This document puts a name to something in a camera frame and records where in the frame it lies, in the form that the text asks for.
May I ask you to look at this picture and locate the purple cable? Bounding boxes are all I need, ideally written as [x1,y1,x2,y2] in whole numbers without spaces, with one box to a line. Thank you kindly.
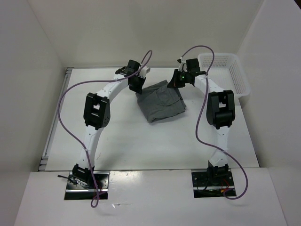
[181,45,249,200]
[57,49,153,209]

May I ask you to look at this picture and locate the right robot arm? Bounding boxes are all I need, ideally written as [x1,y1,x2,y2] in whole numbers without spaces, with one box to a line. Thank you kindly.
[167,58,236,185]

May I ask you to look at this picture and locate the white plastic basket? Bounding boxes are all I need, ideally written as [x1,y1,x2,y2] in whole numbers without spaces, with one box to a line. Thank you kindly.
[198,53,251,98]

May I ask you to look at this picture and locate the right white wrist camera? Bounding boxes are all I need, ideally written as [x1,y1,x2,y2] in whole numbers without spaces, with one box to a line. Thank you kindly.
[177,57,187,72]

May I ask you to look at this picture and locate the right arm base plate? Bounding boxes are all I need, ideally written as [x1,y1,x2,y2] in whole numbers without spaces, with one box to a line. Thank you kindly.
[191,169,237,198]

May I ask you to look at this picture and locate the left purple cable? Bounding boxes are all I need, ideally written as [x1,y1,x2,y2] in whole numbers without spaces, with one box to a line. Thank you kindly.
[57,49,153,209]

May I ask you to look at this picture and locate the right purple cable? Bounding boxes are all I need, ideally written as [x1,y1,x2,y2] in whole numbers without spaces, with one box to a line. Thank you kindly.
[181,45,249,200]

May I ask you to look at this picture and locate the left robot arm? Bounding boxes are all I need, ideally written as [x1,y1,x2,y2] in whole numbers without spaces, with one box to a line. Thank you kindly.
[72,60,151,188]

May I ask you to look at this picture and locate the grey shorts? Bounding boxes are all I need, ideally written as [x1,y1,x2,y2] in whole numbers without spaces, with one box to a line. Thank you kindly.
[136,80,186,123]

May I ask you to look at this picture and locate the aluminium table edge rail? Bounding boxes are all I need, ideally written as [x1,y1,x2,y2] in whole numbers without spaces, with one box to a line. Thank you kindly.
[38,67,73,171]

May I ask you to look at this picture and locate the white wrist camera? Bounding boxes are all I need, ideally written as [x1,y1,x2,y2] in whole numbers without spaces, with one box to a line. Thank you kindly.
[177,57,187,72]
[138,66,151,78]

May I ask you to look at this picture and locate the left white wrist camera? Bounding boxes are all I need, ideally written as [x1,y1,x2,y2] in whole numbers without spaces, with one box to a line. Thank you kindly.
[138,66,151,78]

